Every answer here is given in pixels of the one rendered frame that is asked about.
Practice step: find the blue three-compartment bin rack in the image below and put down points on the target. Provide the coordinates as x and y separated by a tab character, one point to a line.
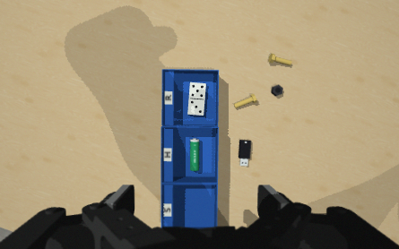
189	198

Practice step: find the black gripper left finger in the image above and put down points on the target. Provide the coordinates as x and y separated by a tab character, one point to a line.
111	227

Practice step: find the yellow hex-head bolt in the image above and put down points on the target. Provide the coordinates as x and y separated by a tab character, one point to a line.
273	58
246	101

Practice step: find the white domino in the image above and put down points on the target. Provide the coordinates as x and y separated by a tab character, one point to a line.
196	99

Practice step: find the green aa battery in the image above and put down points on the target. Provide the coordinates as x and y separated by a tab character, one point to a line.
194	154

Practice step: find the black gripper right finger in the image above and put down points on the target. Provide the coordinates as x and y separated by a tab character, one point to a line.
283	227

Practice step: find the black hex nut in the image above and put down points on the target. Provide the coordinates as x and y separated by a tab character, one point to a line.
277	90

